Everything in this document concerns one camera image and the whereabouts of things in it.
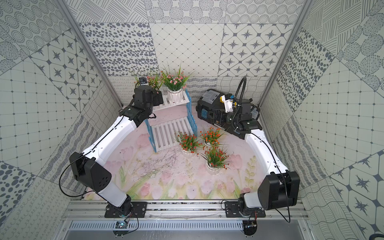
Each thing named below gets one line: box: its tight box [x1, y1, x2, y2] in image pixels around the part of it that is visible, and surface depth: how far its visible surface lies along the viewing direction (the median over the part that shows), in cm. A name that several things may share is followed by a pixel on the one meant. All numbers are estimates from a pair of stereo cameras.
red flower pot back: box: [199, 126, 226, 147], surface depth 88 cm
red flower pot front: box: [197, 142, 234, 175], surface depth 80 cm
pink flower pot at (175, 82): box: [160, 65, 192, 103], surface depth 79 cm
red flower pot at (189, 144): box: [173, 130, 205, 159], surface depth 86 cm
